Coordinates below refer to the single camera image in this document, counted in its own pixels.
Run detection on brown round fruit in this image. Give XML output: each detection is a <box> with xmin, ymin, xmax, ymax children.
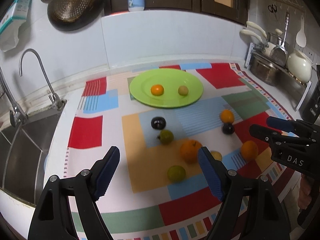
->
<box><xmin>210</xmin><ymin>151</ymin><xmax>222</xmax><ymax>161</ymax></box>
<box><xmin>178</xmin><ymin>86</ymin><xmax>189</xmax><ymax>96</ymax></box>

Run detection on large orange with stem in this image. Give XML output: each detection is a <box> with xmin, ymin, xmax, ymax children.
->
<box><xmin>180</xmin><ymin>140</ymin><xmax>202</xmax><ymax>164</ymax></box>

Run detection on green lime fruit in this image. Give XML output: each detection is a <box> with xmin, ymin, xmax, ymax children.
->
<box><xmin>167</xmin><ymin>165</ymin><xmax>186</xmax><ymax>183</ymax></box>

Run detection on dark plum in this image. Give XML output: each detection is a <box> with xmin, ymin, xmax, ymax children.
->
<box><xmin>151</xmin><ymin>116</ymin><xmax>167</xmax><ymax>130</ymax></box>
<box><xmin>222</xmin><ymin>122</ymin><xmax>235</xmax><ymax>135</ymax></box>

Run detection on green fruit with stem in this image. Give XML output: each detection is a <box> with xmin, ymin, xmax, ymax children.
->
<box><xmin>157</xmin><ymin>129</ymin><xmax>174</xmax><ymax>145</ymax></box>

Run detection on small orange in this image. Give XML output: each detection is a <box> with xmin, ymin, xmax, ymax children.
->
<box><xmin>150</xmin><ymin>84</ymin><xmax>164</xmax><ymax>96</ymax></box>

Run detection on yellow orange fruit right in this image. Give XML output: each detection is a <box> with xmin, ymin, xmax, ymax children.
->
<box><xmin>220</xmin><ymin>109</ymin><xmax>235</xmax><ymax>124</ymax></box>

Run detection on metal dish rack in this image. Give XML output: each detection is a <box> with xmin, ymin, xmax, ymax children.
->
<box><xmin>245</xmin><ymin>42</ymin><xmax>312</xmax><ymax>112</ymax></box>

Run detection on steel cooking pot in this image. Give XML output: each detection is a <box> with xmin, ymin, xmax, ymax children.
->
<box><xmin>249</xmin><ymin>52</ymin><xmax>280</xmax><ymax>87</ymax></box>

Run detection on cream ceramic teapot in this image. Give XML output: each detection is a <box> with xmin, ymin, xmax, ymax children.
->
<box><xmin>286</xmin><ymin>49</ymin><xmax>312</xmax><ymax>84</ymax></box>

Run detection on metal skimmer ladle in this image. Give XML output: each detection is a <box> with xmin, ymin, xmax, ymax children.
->
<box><xmin>270</xmin><ymin>10</ymin><xmax>290</xmax><ymax>66</ymax></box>

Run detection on colourful patchwork table mat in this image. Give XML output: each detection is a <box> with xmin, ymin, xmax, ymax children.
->
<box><xmin>63</xmin><ymin>63</ymin><xmax>299</xmax><ymax>239</ymax></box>

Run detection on stainless steel sink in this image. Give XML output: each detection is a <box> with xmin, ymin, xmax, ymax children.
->
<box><xmin>1</xmin><ymin>109</ymin><xmax>62</xmax><ymax>206</ymax></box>

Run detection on gooseneck chrome faucet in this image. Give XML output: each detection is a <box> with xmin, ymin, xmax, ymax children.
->
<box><xmin>19</xmin><ymin>48</ymin><xmax>68</xmax><ymax>111</ymax></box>

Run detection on white rice spoon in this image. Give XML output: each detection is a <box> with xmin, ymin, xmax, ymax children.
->
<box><xmin>296</xmin><ymin>15</ymin><xmax>306</xmax><ymax>48</ymax></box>

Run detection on green plate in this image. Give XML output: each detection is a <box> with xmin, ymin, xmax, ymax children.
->
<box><xmin>129</xmin><ymin>68</ymin><xmax>203</xmax><ymax>108</ymax></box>

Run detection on pull-down chrome faucet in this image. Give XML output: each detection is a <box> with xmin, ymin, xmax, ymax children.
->
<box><xmin>0</xmin><ymin>68</ymin><xmax>28</xmax><ymax>127</ymax></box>

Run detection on black frying pan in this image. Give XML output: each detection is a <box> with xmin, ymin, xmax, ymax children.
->
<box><xmin>47</xmin><ymin>0</ymin><xmax>106</xmax><ymax>31</ymax></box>

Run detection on brass perforated strainer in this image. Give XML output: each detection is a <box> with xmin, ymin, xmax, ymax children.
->
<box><xmin>50</xmin><ymin>0</ymin><xmax>93</xmax><ymax>23</ymax></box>

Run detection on teal white paper box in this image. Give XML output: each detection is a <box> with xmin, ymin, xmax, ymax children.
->
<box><xmin>1</xmin><ymin>0</ymin><xmax>31</xmax><ymax>36</ymax></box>

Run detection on cream pan handle lower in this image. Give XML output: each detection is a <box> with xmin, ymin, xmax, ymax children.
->
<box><xmin>240</xmin><ymin>29</ymin><xmax>263</xmax><ymax>43</ymax></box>

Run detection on cream pan handle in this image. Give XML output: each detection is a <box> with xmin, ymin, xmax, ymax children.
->
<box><xmin>246</xmin><ymin>21</ymin><xmax>267</xmax><ymax>38</ymax></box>
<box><xmin>240</xmin><ymin>29</ymin><xmax>263</xmax><ymax>43</ymax></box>

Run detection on cream pan handle upper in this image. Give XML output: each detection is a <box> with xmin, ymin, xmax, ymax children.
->
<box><xmin>246</xmin><ymin>21</ymin><xmax>267</xmax><ymax>38</ymax></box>

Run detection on black scissors on wall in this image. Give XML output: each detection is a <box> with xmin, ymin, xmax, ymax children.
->
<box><xmin>267</xmin><ymin>4</ymin><xmax>278</xmax><ymax>21</ymax></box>

